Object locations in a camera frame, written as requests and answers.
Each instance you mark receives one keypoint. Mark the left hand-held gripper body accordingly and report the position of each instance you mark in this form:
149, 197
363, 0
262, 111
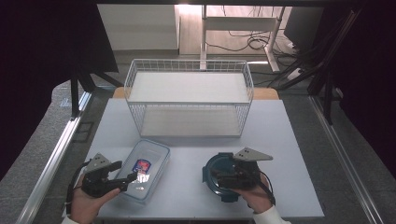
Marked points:
96, 182

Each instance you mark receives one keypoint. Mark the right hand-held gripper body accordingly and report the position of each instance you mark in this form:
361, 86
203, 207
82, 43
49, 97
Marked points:
247, 174

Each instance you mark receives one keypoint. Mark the round container with teal lid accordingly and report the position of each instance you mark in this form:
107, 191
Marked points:
214, 160

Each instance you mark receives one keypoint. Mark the clear rectangular food container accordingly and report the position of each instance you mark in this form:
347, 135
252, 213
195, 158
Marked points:
152, 157

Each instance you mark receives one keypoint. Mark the person's left hand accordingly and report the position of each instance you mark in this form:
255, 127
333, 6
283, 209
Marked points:
85, 207

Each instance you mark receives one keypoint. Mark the person's right hand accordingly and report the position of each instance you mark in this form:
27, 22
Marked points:
261, 197

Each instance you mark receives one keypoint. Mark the wooden board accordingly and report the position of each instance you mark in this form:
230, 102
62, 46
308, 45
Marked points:
264, 93

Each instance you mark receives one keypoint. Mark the black metal stand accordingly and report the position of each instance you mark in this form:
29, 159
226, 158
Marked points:
74, 93
327, 90

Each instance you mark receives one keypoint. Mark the black curtain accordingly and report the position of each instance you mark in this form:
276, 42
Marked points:
37, 62
373, 77

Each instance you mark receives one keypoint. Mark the white cabinet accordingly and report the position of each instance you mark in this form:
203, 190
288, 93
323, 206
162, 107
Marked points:
137, 26

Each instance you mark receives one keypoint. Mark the dark monitor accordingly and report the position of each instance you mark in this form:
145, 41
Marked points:
302, 26

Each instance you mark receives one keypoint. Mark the aluminium rail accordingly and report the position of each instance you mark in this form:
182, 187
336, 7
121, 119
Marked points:
345, 161
53, 161

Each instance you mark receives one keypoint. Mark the white desk frame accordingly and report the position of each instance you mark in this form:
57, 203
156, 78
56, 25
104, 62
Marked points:
239, 23

